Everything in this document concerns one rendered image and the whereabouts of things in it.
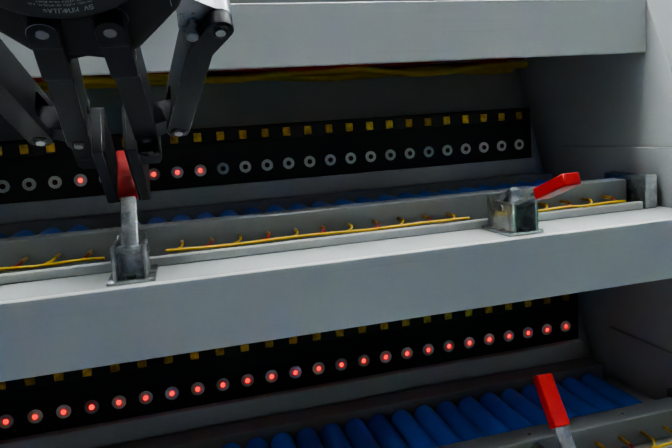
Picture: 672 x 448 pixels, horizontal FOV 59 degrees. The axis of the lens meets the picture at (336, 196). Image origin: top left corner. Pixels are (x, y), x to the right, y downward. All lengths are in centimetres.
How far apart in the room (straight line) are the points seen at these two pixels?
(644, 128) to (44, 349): 49
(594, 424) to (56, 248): 41
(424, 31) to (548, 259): 19
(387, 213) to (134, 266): 19
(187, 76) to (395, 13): 21
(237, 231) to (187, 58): 18
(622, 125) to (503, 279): 23
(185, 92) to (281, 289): 14
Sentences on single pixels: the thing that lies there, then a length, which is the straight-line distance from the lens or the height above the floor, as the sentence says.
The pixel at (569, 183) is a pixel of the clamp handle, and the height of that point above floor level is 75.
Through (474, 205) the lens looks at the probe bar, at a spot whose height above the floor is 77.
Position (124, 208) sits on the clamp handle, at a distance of 40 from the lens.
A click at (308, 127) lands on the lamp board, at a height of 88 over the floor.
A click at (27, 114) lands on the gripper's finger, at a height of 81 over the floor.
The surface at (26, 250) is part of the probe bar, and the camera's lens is 45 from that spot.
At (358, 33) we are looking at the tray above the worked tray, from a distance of 45.
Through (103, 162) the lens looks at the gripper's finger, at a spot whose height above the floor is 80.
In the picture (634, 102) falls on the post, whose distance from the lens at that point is 59.
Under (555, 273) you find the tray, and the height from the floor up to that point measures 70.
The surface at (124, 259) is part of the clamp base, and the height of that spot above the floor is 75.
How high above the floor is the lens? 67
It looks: 15 degrees up
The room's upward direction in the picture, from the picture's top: 9 degrees counter-clockwise
